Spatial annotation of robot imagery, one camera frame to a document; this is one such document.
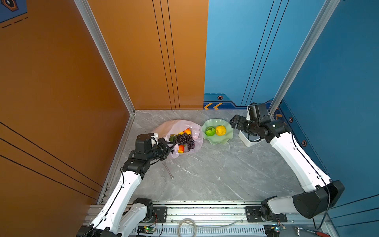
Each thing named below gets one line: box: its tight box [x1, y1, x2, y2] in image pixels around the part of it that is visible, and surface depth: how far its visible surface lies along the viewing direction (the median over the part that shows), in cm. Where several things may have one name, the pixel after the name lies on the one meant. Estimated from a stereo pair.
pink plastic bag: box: [152, 119, 204, 159], surface depth 93 cm
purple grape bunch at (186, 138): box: [176, 132, 196, 152], surface depth 98 cm
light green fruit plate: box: [201, 118, 234, 145], surface depth 104 cm
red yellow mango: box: [177, 144, 186, 154], surface depth 98 cm
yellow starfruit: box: [215, 125, 227, 137], surface depth 104 cm
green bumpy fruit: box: [204, 126, 216, 137], surface depth 102 cm
